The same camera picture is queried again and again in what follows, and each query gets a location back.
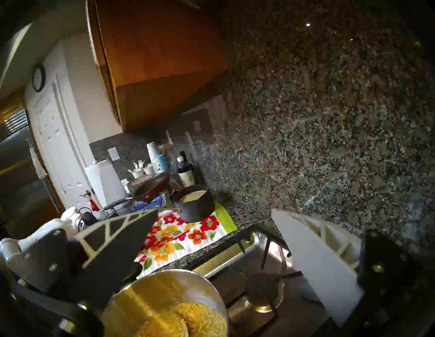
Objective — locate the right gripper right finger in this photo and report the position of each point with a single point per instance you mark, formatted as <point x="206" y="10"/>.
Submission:
<point x="316" y="268"/>

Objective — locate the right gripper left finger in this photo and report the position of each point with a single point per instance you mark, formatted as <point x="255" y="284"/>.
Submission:
<point x="112" y="258"/>

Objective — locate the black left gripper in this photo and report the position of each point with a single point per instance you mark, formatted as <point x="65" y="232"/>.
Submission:
<point x="90" y="218"/>

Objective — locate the stainless steel pot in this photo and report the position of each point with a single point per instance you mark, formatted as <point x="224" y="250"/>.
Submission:
<point x="153" y="288"/>

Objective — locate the white paper towel roll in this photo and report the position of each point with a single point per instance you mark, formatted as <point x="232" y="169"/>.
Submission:
<point x="105" y="183"/>

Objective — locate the steel gas cooktop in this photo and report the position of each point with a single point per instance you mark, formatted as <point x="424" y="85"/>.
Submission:
<point x="258" y="288"/>

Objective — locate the blue foil box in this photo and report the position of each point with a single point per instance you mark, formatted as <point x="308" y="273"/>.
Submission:
<point x="151" y="203"/>

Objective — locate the white utensil cup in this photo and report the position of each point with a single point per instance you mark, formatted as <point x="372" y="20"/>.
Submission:
<point x="137" y="171"/>

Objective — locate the floral kitchen towel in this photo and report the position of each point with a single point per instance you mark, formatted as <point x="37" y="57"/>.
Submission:
<point x="176" y="237"/>

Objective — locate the dark frying pan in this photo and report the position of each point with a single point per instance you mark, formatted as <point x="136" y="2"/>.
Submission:
<point x="153" y="188"/>

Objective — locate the white panel door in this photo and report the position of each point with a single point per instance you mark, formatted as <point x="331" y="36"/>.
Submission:
<point x="57" y="142"/>

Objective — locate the steel refrigerator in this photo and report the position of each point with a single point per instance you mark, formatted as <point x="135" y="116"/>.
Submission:
<point x="17" y="176"/>

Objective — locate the patterned paper cup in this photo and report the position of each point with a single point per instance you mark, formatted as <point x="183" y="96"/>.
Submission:
<point x="159" y="164"/>

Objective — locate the stack of white cups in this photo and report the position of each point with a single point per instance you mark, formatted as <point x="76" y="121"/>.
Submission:
<point x="153" y="149"/>

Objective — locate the small dark saucepan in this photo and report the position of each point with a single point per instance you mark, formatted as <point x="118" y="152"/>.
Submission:
<point x="197" y="207"/>

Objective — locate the white capped dark bottle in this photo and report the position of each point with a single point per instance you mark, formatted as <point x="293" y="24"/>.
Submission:
<point x="186" y="175"/>

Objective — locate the black capped dark bottle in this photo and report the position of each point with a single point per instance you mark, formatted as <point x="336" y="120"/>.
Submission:
<point x="184" y="155"/>

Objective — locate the wooden upper cabinet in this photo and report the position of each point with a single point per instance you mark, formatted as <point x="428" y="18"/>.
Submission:
<point x="153" y="51"/>

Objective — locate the white wall switch plate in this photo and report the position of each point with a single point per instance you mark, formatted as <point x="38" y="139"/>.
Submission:
<point x="114" y="154"/>

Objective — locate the round wall clock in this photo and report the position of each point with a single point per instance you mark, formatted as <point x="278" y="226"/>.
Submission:
<point x="38" y="78"/>

